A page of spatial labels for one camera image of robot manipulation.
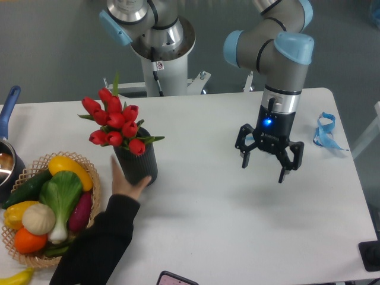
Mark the blue handled saucepan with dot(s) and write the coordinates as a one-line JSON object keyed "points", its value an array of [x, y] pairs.
{"points": [[11, 164]]}

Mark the pink smartphone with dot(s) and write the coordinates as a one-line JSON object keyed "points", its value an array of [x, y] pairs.
{"points": [[168, 278]]}

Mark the green bean pods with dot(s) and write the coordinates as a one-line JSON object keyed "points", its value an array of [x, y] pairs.
{"points": [[57, 250]]}

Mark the white metal table frame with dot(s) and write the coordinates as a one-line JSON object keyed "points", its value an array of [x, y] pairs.
{"points": [[196, 81]]}

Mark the person's hand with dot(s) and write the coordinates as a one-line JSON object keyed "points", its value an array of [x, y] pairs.
{"points": [[120, 186]]}

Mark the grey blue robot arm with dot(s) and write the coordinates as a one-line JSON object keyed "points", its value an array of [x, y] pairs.
{"points": [[275, 48]]}

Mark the white garlic bulb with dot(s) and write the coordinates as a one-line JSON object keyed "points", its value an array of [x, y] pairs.
{"points": [[38, 219]]}

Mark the yellow banana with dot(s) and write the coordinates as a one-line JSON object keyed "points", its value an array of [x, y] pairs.
{"points": [[22, 278]]}

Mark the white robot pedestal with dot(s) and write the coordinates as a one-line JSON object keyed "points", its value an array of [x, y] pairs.
{"points": [[166, 50]]}

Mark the blue ribbon strip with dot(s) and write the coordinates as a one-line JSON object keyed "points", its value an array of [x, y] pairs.
{"points": [[323, 136]]}

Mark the blue object top right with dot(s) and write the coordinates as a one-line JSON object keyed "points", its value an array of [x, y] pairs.
{"points": [[374, 10]]}

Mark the purple sweet potato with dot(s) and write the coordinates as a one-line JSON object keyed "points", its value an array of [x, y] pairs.
{"points": [[81, 214]]}

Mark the green bok choy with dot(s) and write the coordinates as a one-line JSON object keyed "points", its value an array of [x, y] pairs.
{"points": [[61, 194]]}

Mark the orange fruit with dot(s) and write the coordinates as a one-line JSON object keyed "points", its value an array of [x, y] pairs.
{"points": [[26, 242]]}

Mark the yellow bell pepper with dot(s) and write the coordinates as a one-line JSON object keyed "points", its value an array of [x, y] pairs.
{"points": [[13, 214]]}

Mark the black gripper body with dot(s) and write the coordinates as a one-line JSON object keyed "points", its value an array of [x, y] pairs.
{"points": [[272, 132]]}

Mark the white frame right edge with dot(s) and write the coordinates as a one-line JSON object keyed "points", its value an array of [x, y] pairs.
{"points": [[367, 136]]}

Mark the red tulip bouquet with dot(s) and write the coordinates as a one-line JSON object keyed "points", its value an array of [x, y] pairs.
{"points": [[117, 121]]}

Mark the black sleeved forearm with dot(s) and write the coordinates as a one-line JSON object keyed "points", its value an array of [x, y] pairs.
{"points": [[96, 251]]}

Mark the yellow squash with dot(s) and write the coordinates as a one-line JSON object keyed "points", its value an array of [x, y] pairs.
{"points": [[63, 163]]}

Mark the woven wicker basket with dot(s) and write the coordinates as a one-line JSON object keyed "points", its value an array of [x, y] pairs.
{"points": [[37, 259]]}

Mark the black device at edge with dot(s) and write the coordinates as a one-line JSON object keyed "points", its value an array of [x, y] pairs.
{"points": [[369, 252]]}

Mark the green cucumber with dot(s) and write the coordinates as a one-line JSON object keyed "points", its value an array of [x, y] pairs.
{"points": [[28, 188]]}

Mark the dark grey ribbed vase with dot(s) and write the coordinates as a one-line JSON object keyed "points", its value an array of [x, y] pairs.
{"points": [[138, 166]]}

